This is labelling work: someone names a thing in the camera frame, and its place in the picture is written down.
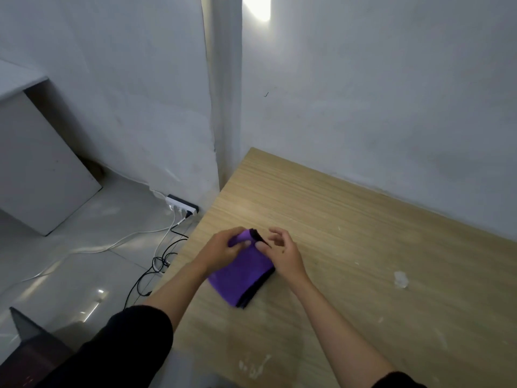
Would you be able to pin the person's left hand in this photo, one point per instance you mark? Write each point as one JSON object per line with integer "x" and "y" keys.
{"x": 218, "y": 250}

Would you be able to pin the person's right hand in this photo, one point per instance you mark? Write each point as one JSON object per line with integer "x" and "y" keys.
{"x": 286, "y": 258}

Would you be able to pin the person's right thumb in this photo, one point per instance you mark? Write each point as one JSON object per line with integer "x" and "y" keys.
{"x": 264, "y": 248}

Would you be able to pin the person's right middle finger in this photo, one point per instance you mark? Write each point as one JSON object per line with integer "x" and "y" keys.
{"x": 280, "y": 231}

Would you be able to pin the person's left thumb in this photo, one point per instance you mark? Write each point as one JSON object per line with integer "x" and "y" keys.
{"x": 239, "y": 246}

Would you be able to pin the purple cloth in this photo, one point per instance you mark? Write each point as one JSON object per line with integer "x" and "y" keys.
{"x": 242, "y": 274}

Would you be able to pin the person's right forearm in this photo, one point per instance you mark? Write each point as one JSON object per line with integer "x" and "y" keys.
{"x": 335, "y": 327}

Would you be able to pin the person's left forearm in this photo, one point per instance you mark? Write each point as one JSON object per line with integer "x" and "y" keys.
{"x": 177, "y": 286}

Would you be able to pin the white power strip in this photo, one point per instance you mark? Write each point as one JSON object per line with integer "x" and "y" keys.
{"x": 181, "y": 204}

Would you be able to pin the clear plastic scrap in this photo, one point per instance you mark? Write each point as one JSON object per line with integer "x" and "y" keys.
{"x": 401, "y": 280}

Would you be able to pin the black left sleeve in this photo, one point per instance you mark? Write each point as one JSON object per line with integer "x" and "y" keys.
{"x": 117, "y": 347}

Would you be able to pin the black sleeve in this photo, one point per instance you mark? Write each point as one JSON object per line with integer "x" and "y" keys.
{"x": 398, "y": 380}
{"x": 117, "y": 347}

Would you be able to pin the black right sleeve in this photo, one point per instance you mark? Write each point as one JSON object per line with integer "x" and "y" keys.
{"x": 398, "y": 380}

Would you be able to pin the white cabinet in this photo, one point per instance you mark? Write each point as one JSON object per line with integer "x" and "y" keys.
{"x": 38, "y": 157}

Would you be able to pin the dark chair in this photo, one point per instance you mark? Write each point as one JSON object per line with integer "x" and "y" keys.
{"x": 32, "y": 351}

